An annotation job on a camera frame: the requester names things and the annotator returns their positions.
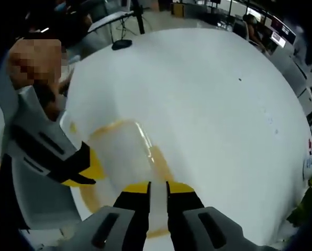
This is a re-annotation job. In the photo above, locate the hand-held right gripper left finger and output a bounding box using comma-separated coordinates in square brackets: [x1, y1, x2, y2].
[76, 181, 152, 251]

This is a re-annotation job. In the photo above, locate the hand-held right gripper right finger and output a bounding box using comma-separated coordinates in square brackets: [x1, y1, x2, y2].
[165, 181, 255, 251]

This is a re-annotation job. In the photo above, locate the clear plastic bag with yellow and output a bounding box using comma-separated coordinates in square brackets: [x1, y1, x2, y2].
[58, 115, 190, 239]

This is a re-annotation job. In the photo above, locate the person's black clothed torso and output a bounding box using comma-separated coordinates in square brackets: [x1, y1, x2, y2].
[19, 0, 93, 44]

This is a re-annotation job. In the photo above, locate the black computer mouse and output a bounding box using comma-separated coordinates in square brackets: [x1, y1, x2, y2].
[111, 39, 132, 51]

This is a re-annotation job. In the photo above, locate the blue face mask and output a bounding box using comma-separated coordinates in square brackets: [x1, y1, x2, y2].
[53, 1, 68, 12]

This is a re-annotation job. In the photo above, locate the black stand pole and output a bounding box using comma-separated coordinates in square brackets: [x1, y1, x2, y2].
[133, 0, 147, 35]

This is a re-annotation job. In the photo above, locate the small bright computer monitor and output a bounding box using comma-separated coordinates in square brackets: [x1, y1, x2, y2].
[270, 31, 287, 50]

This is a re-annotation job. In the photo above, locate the large dark wall screen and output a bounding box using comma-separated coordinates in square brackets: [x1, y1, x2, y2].
[272, 20, 297, 44]

